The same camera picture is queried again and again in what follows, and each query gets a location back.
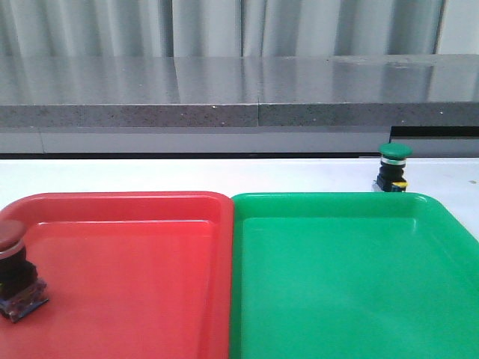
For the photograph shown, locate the red mushroom push button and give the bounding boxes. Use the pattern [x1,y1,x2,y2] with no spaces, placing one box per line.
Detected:
[1,220,48,323]

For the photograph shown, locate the green plastic tray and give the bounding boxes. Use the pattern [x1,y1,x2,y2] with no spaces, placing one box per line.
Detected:
[229,193,478,358]

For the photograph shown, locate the red plastic tray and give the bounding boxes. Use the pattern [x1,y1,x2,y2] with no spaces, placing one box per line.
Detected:
[1,191,234,358]

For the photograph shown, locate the green mushroom push button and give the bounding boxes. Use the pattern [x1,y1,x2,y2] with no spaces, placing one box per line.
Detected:
[372,142,412,192]

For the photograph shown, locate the grey stone countertop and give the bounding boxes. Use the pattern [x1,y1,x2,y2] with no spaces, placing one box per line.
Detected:
[0,53,479,155]

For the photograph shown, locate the white pleated curtain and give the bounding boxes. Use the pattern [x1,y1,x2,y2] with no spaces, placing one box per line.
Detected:
[1,1,445,57]

